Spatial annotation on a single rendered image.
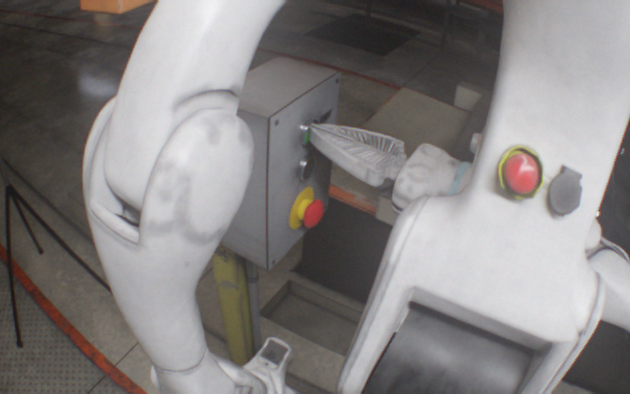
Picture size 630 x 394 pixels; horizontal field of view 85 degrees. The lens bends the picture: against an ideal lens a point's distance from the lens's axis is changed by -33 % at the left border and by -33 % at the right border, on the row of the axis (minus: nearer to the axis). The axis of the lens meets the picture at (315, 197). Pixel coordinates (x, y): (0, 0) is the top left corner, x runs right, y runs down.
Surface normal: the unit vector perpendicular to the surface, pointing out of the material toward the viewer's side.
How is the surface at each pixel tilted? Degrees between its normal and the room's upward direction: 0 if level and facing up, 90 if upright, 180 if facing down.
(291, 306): 0
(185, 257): 98
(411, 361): 41
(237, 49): 92
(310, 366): 0
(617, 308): 87
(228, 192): 90
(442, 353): 32
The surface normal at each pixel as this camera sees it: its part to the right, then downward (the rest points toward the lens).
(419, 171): 0.02, -0.77
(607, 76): -0.29, 0.80
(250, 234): -0.51, 0.52
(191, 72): 0.59, 0.33
